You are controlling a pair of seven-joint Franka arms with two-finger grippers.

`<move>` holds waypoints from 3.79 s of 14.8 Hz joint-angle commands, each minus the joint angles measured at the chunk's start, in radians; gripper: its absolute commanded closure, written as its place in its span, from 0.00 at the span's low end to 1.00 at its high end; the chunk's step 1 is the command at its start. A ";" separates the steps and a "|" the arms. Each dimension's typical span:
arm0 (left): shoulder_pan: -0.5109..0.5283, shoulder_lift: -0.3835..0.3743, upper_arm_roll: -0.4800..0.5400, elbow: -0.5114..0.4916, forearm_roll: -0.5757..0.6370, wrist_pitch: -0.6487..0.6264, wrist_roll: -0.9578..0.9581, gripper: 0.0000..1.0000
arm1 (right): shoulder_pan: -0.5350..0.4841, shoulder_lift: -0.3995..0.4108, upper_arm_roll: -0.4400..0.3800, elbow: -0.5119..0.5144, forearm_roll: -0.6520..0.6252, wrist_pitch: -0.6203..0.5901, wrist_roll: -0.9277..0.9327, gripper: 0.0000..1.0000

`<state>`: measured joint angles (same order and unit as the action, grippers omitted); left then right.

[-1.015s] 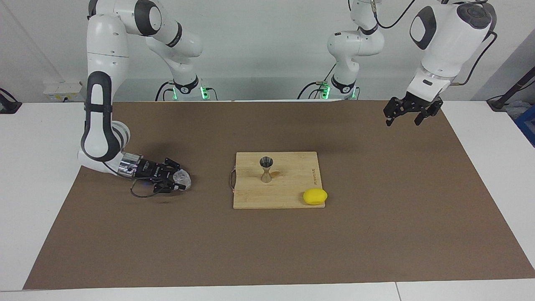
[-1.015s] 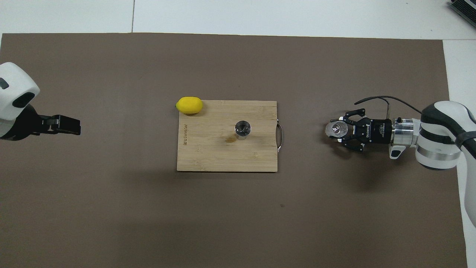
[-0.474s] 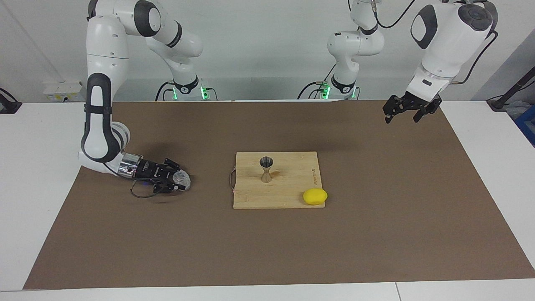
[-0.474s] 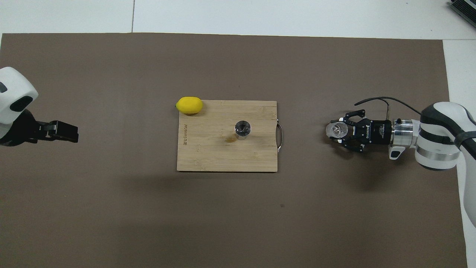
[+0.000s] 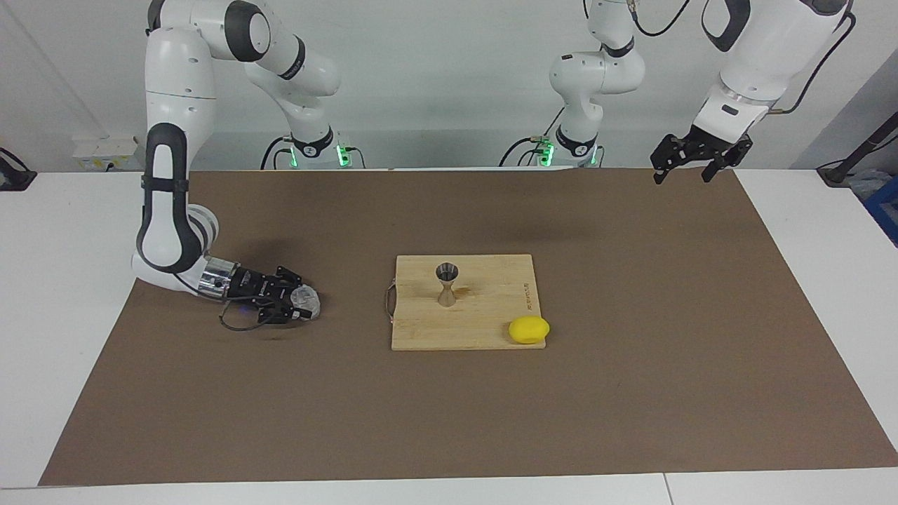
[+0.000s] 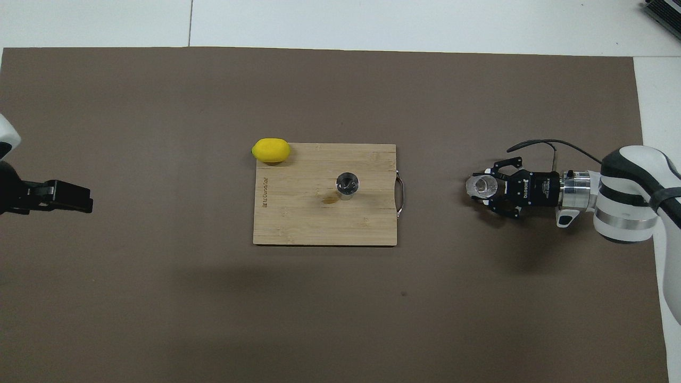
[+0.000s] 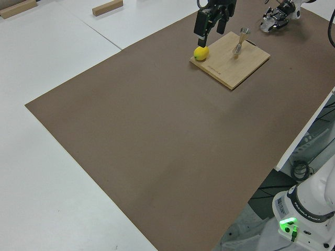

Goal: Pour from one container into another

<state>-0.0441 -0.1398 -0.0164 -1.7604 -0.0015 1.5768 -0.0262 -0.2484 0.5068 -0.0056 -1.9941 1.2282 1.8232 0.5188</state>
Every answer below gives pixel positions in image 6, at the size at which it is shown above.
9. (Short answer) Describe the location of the yellow lemon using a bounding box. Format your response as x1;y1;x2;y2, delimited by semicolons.
251;138;292;163

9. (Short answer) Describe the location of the brown paper table mat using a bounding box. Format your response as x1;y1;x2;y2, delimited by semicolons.
0;47;670;383

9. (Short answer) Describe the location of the bamboo cutting board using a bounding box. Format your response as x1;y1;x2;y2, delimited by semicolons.
253;143;405;247

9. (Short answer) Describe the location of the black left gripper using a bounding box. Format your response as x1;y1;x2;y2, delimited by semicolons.
0;162;94;215

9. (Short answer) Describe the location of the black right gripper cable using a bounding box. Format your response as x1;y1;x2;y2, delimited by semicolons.
506;139;605;163

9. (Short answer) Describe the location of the steel double jigger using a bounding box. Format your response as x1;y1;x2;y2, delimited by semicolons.
335;172;360;202

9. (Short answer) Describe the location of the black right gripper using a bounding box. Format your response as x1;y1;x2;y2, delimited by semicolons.
481;155;562;218

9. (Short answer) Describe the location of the clear glass cup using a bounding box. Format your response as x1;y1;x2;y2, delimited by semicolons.
466;174;499;204

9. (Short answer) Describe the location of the grey ribbed device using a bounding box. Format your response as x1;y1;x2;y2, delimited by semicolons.
641;0;681;40

